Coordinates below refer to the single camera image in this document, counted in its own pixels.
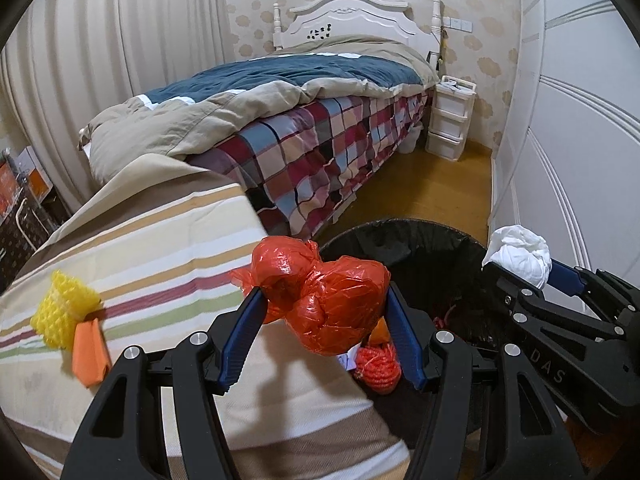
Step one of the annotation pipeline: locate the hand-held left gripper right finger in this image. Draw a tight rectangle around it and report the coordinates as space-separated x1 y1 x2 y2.
382 285 586 480

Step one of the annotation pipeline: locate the white cardboard box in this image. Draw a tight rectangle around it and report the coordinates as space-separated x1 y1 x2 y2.
0 150 25 216

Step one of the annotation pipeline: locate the white bucket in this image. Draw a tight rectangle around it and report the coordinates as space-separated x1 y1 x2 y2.
400 125 423 153

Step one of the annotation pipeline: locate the plaid bed sheet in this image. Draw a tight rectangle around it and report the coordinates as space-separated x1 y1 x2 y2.
187 85 433 241

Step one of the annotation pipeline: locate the yellow foam fruit net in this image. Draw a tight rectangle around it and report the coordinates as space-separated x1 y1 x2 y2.
30 270 103 350

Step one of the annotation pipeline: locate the red plastic bag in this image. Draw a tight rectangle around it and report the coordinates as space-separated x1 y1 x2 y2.
231 237 392 357

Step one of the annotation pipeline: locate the cream curtain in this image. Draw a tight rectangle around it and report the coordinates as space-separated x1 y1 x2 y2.
0 0 236 221

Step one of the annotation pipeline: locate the trash bin with black liner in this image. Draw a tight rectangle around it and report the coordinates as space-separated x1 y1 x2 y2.
317 217 503 461

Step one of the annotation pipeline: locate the white plastic drawer unit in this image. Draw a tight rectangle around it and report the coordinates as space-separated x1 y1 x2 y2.
425 75 476 162

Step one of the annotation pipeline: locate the brown patterned storage bin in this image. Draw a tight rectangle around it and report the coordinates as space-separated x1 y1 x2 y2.
0 195 71 276

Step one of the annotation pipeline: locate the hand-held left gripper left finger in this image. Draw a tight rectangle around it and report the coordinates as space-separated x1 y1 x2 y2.
60 289 266 480

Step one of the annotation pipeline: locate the orange mesh net bag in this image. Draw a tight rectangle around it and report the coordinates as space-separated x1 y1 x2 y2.
354 342 402 392

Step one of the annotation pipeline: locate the white plastic bag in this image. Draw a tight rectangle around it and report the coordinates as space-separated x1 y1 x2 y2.
482 225 552 290

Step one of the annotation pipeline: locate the white wardrobe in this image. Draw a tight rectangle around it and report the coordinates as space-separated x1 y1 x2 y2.
487 0 640 281

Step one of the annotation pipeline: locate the bed with quilt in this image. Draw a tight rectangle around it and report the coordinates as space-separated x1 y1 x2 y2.
77 35 441 186

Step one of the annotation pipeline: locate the orange and white box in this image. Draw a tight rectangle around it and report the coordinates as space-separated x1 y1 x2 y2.
20 146 53 203

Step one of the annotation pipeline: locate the flat orange paper piece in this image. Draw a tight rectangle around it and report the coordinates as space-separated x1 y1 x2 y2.
71 319 113 387

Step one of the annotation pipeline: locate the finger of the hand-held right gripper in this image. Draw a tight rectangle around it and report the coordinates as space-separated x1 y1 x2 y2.
481 261 623 341
550 260 640 326

